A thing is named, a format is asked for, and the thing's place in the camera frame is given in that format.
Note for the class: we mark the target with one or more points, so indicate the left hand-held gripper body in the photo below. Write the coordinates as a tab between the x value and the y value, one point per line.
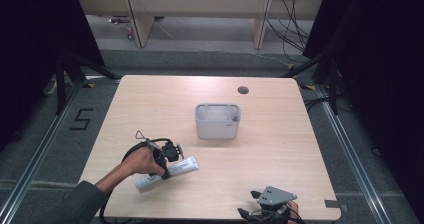
170	151

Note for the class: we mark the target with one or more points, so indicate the black metal stand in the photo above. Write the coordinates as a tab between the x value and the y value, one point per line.
63	80
330	84

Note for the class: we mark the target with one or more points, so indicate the small bottle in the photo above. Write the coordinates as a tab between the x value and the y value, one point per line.
129	31

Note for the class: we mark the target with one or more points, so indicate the light wooden desk frame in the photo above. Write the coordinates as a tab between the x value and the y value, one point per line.
200	4

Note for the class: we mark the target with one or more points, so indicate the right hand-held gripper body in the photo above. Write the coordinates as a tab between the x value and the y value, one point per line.
275	197

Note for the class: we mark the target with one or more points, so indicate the black curtain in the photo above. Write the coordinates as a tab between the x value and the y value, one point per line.
33	44
380	67

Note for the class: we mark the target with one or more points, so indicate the person's right hand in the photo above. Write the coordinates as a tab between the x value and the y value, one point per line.
293	210

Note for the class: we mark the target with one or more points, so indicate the white plastic holder box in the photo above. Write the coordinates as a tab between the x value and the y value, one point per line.
216	127

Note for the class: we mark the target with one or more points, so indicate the white and purple toothpaste tube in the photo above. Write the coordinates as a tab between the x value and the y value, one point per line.
183	167

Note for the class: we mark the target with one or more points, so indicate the aluminium floor rail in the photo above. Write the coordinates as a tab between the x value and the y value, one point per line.
40	150
350	157

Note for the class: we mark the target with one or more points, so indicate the person's left hand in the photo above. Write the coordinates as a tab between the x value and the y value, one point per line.
141	162

